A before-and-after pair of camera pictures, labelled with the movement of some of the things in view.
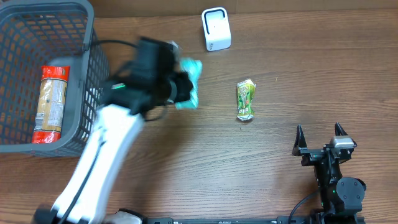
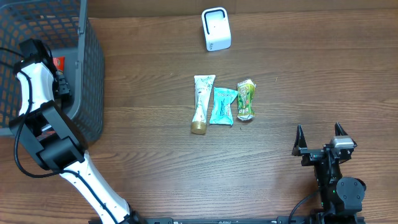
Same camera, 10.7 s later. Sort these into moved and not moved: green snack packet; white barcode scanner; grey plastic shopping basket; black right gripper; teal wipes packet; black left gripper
Moved: teal wipes packet; black left gripper
Not moved: grey plastic shopping basket; black right gripper; white barcode scanner; green snack packet
